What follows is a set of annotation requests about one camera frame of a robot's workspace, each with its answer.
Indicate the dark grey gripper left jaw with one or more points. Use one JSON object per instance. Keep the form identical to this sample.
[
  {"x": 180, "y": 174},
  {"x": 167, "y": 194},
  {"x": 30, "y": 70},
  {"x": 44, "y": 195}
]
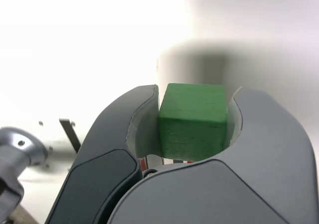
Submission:
[{"x": 99, "y": 171}]

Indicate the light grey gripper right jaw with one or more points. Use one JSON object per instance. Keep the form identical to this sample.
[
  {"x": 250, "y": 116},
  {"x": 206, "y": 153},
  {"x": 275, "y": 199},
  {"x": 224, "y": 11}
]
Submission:
[{"x": 224, "y": 196}]

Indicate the green cube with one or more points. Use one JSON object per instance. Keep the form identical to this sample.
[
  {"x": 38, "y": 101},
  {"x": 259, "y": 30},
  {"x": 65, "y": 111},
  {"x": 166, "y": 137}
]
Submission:
[{"x": 194, "y": 104}]

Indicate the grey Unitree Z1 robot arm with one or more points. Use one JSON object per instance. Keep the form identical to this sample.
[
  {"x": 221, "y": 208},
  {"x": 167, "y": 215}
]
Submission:
[{"x": 15, "y": 144}]

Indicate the black tape strip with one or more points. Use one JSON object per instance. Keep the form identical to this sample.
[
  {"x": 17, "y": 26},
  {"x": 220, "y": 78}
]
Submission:
[{"x": 69, "y": 134}]

